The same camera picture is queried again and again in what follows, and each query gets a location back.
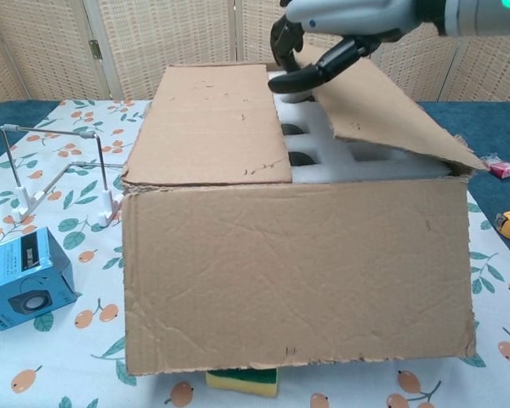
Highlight teal table cover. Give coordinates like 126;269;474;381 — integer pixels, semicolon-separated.
0;99;510;277

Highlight metal wire stand white feet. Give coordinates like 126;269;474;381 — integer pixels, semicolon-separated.
0;122;124;226

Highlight white foam insert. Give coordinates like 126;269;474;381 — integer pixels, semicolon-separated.
266;70;454;184

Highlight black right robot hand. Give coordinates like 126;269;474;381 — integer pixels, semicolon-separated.
268;0;438;94

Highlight woven folding screen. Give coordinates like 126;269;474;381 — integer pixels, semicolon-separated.
0;0;510;111

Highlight clear packet with red item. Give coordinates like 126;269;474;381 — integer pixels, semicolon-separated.
479;153;510;179

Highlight green and yellow sponge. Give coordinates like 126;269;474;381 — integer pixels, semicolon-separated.
206;367;279;400

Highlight blue speaker carton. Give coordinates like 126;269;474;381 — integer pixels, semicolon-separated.
0;226;78;332

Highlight white fruit-and-leaf print tablecloth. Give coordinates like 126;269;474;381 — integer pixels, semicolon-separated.
0;99;510;408

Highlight red-topped brown cardboard box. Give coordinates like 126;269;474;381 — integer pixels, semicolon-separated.
121;44;490;377

